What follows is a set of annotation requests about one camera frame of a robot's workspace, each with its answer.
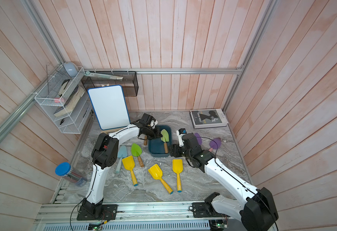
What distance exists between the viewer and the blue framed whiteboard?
0.88 m

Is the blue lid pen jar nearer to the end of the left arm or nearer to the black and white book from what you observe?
the end of the left arm

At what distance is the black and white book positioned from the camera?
1.10 meters

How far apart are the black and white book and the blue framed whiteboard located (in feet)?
1.71
